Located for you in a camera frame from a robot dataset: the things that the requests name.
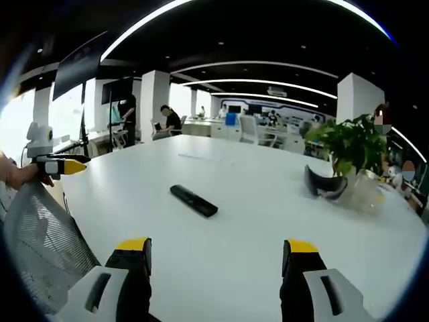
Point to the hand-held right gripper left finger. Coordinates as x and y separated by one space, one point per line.
130 268

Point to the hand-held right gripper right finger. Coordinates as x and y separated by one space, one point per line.
301 268

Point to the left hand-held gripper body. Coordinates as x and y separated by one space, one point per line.
39 141

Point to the black remote control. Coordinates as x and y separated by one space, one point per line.
194 201

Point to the person's left hand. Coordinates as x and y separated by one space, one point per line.
20 175

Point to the black tripod stand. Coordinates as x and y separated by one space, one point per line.
83 131

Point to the grey mesh office chair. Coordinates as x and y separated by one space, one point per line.
47 241

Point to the black hanging monitor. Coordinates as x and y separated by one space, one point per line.
78 65

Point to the black curved headset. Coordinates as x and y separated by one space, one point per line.
323 184

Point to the clear glass vase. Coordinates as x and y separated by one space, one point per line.
363 191

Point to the green potted plant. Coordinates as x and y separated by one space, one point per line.
352 142

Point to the white office chair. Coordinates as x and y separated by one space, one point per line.
249 129

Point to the blue bin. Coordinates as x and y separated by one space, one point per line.
231 118

